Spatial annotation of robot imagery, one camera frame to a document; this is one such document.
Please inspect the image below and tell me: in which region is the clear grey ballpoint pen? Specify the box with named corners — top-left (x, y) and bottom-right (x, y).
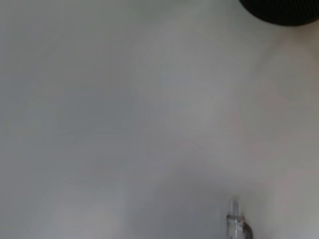
top-left (226, 195), bottom-right (254, 239)

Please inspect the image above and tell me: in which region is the black mesh pen holder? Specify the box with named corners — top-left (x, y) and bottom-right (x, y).
top-left (238, 0), bottom-right (319, 27)

